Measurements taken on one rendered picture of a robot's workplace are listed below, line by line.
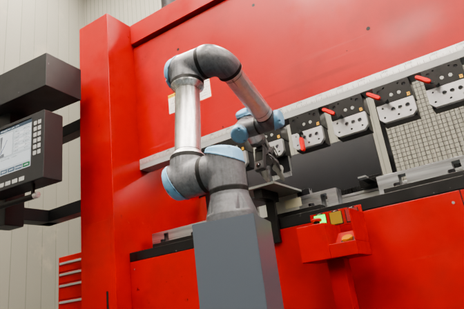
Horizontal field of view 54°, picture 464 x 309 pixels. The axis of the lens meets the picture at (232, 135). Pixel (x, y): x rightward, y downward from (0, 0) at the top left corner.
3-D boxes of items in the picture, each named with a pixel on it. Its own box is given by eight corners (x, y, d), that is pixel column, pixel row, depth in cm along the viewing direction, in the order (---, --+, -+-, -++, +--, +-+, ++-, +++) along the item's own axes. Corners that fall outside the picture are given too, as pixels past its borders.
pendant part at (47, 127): (-19, 197, 236) (-15, 132, 248) (2, 200, 246) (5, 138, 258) (42, 176, 217) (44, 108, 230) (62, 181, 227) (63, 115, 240)
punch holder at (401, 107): (380, 124, 188) (371, 88, 193) (386, 129, 194) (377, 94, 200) (418, 112, 180) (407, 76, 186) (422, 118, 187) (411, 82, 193)
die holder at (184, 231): (152, 252, 241) (151, 234, 244) (160, 252, 245) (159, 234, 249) (230, 234, 217) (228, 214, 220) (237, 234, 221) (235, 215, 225)
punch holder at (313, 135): (293, 150, 207) (288, 117, 213) (302, 154, 214) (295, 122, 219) (324, 141, 200) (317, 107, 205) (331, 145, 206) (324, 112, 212)
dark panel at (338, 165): (210, 250, 284) (204, 182, 300) (213, 250, 286) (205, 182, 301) (391, 211, 230) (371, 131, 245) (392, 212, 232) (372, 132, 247)
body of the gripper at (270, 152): (279, 156, 205) (268, 133, 202) (275, 165, 198) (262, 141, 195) (265, 161, 208) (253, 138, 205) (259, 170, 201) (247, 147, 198)
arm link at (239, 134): (250, 122, 179) (257, 112, 189) (225, 130, 184) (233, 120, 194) (257, 139, 181) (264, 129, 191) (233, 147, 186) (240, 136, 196)
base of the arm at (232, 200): (250, 214, 122) (245, 178, 126) (198, 224, 126) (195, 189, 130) (264, 221, 136) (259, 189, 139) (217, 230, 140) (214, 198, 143)
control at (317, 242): (302, 263, 155) (293, 211, 162) (319, 263, 168) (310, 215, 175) (358, 253, 146) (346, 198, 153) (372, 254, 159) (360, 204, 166)
